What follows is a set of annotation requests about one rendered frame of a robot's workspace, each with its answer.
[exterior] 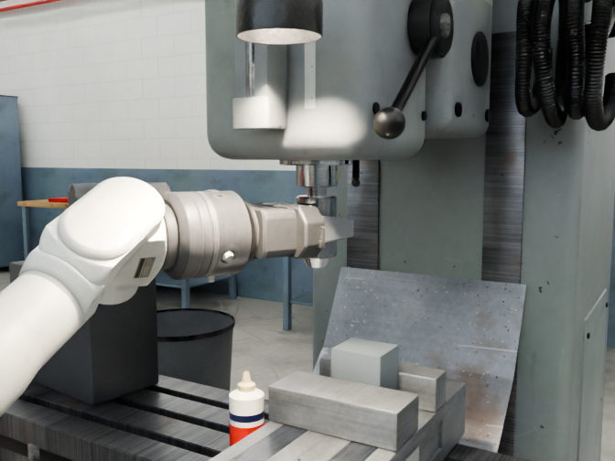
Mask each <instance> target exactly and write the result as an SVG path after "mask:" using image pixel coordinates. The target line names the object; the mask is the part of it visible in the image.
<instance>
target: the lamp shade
mask: <svg viewBox="0 0 615 461"><path fill-rule="evenodd" d="M235 20H236V37H237V38H239V39H240V40H244V41H248V42H253V43H261V44H276V45H286V44H301V43H308V42H313V41H317V40H320V39H322V38H323V2H322V0H236V1H235Z"/></svg>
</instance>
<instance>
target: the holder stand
mask: <svg viewBox="0 0 615 461"><path fill-rule="evenodd" d="M24 262H25V261H19V262H11V263H10V264H9V271H10V284H11V283H13V282H14V281H15V279H16V278H17V277H18V276H19V273H20V270H21V268H22V266H23V264H24ZM32 381H33V382H35V383H38V384H40V385H43V386H45V387H48V388H50V389H52V390H54V391H58V392H61V393H63V394H66V395H68V396H70V397H72V398H75V399H77V400H80V401H82V402H86V403H88V404H90V405H96V404H99V403H101V402H106V401H109V400H111V399H114V398H117V397H120V396H123V395H126V394H127V393H130V392H133V391H138V390H141V389H144V388H146V387H149V386H152V385H154V384H157V383H158V355H157V321H156V278H154V279H153V280H152V281H151V282H150V284H149V285H146V286H138V288H137V291H136V292H135V294H134V295H133V296H132V297H131V298H130V299H128V300H127V301H125V302H123V303H121V304H116V305H103V304H98V306H97V309H96V311H95V313H94V314H93V315H92V316H91V317H90V318H89V319H88V320H87V321H86V322H85V323H84V324H83V325H82V326H81V328H80V329H79V330H78V331H77V332H76V333H75V334H74V335H73V336H72V337H71V338H70V339H69V340H68V341H67V342H66V343H65V344H64V345H63V346H62V347H61V348H60V349H59V350H58V351H57V352H56V353H55V354H54V355H53V356H52V357H51V358H50V359H49V361H48V362H47V363H46V364H45V365H44V366H43V367H42V368H41V369H40V370H39V371H38V373H37V374H36V376H35V377H34V379H33V380H32Z"/></svg>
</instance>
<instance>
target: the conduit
mask: <svg viewBox="0 0 615 461"><path fill-rule="evenodd" d="M555 1H556V0H519V1H518V6H517V14H516V15H517V18H516V19H517V21H516V23H517V24H516V26H517V27H516V28H517V29H516V31H517V32H516V34H517V36H516V37H517V39H516V40H517V41H516V44H517V45H516V50H517V51H516V52H515V53H516V55H515V57H516V61H515V63H516V64H515V67H516V68H515V69H516V71H515V73H516V74H515V83H514V85H515V86H514V88H515V89H514V90H515V92H514V93H515V94H514V95H515V96H514V97H515V104H516V108H517V111H518V113H519V114H520V115H522V116H523V117H532V116H534V115H535V114H536V113H538V112H539V110H540V109H542V113H543V116H544V118H545V121H546V123H547V124H548V125H549V126H551V127H552V128H560V127H561V126H563V125H564V124H565V122H566V118H567V114H568V116H569V117H570V118H571V119H573V120H580V119H581V118H583V117H584V116H585V118H586V121H587V123H588V126H589V127H590V128H591V129H593V130H595V131H603V130H606V129H607V128H608V127H609V126H610V125H611V124H612V122H613V120H614V118H615V72H612V73H609V74H607V75H606V76H605V84H604V91H603V85H602V84H603V83H604V82H603V81H604V80H603V78H604V76H603V74H604V72H603V71H604V69H603V68H605V66H604V64H605V62H604V61H605V57H607V56H606V55H605V54H606V53H607V52H606V50H607V48H606V46H607V43H608V41H607V39H608V38H615V22H614V25H613V27H612V30H611V31H610V34H608V33H609V31H608V29H609V28H610V27H609V25H610V15H611V8H612V7H613V6H615V1H614V0H593V1H592V2H593V4H592V5H593V6H592V10H591V11H592V13H591V20H590V21H588V22H584V20H585V19H584V15H585V13H584V11H585V10H584V8H585V7H584V6H585V5H584V4H585V3H589V2H590V1H591V0H558V2H559V13H558V14H559V18H558V19H559V21H558V22H559V24H558V25H559V29H558V31H559V32H558V34H559V35H558V36H559V38H558V41H557V42H558V44H557V45H558V47H557V50H556V51H557V53H556V54H557V55H556V70H555V80H554V78H553V74H552V73H553V71H552V68H553V66H552V65H553V63H552V61H553V60H552V58H553V57H552V56H553V54H552V53H553V48H550V47H551V46H550V45H549V44H550V43H551V42H550V40H551V38H550V37H551V36H550V34H551V32H550V31H551V22H552V15H553V10H554V6H555ZM584 24H585V25H584ZM584 27H585V28H584ZM584 30H585V32H584ZM584 34H585V36H584ZM584 41H585V42H584ZM584 45H585V46H584ZM533 53H534V54H533ZM533 56H534V57H533ZM532 59H533V60H534V61H532ZM532 63H534V73H535V75H534V76H535V78H534V86H532V81H533V80H532V75H533V74H532V72H533V71H532V69H533V67H532V66H533V64H532ZM532 87H533V88H532ZM602 92H604V93H603V94H602ZM602 95H603V97H602Z"/></svg>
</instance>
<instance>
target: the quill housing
mask: <svg viewBox="0 0 615 461"><path fill-rule="evenodd" d="M412 1H413V0H322V2H323V38H322V39H320V40H317V41H313V42H308V43H301V44H286V52H287V127H286V129H284V130H263V131H255V130H237V129H233V112H232V100H233V99H234V98H235V41H234V0H205V50H206V103H207V136H208V142H209V144H210V148H211V149H212V150H213V151H214V152H215V153H216V154H217V155H219V156H220V157H223V158H227V159H231V160H401V159H406V158H409V157H411V156H412V155H415V154H416V153H417V152H418V151H419V150H420V149H421V147H422V145H423V143H424V139H425V120H426V117H427V114H426V66H425V68H424V70H423V72H422V74H421V76H420V78H419V80H418V82H417V84H416V86H415V88H414V90H413V92H412V94H411V96H410V98H409V100H408V102H407V104H406V106H405V108H404V110H403V115H404V117H405V129H404V131H403V132H402V134H401V135H400V136H398V137H397V138H395V139H391V140H387V139H383V138H382V137H380V136H379V135H378V134H377V133H376V132H375V131H374V128H373V119H374V116H375V114H377V113H378V112H379V111H380V110H381V109H382V108H385V107H391V106H392V104H393V102H394V99H395V97H396V95H397V94H398V92H399V91H400V89H401V87H402V85H403V83H404V81H405V78H406V76H407V75H408V73H409V71H410V69H411V68H412V66H413V64H414V62H415V59H416V58H417V55H416V54H415V53H414V52H413V50H412V48H411V46H410V42H409V37H408V30H407V18H408V11H409V6H410V5H411V2H412Z"/></svg>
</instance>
